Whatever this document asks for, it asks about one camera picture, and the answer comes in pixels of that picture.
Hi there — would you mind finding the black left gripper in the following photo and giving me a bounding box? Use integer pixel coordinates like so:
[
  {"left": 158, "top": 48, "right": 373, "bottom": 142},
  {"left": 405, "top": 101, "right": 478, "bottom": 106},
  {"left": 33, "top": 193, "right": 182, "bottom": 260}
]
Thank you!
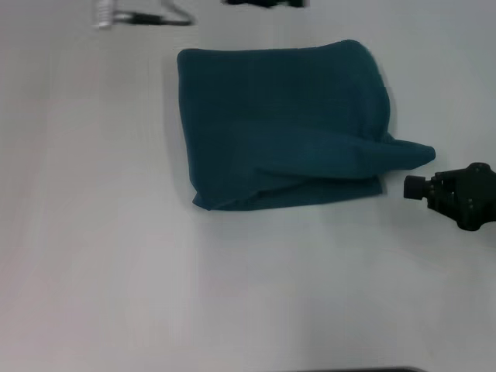
[{"left": 221, "top": 0, "right": 311, "bottom": 9}]

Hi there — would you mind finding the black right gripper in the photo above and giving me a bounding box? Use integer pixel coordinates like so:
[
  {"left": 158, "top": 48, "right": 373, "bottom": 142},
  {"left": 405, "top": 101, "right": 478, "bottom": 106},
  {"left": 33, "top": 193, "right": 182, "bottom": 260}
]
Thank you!
[{"left": 402, "top": 161, "right": 496, "bottom": 233}]

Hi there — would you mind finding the teal t-shirt with cream print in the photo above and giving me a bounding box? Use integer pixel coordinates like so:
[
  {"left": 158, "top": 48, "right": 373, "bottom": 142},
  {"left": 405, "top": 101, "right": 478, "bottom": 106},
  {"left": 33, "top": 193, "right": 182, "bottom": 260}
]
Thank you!
[{"left": 177, "top": 38, "right": 437, "bottom": 212}]

